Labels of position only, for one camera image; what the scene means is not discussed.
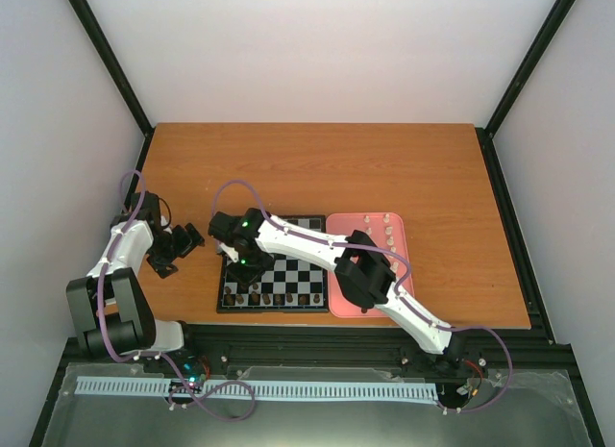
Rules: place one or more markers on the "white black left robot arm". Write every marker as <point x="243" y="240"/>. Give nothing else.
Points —
<point x="108" y="306"/>

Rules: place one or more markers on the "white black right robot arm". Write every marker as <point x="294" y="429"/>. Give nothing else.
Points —
<point x="369" y="277"/>

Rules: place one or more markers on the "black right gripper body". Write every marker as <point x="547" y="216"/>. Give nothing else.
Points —
<point x="253" y="267"/>

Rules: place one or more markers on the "light blue cable duct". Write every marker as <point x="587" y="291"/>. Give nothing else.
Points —
<point x="269" y="391"/>

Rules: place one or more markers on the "black white chess board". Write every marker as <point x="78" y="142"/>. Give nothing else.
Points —
<point x="288" y="276"/>

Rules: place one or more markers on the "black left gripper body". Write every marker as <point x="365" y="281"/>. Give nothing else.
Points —
<point x="168" y="248"/>

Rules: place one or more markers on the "black aluminium frame rail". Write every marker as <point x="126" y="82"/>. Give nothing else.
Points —
<point x="227" y="349"/>

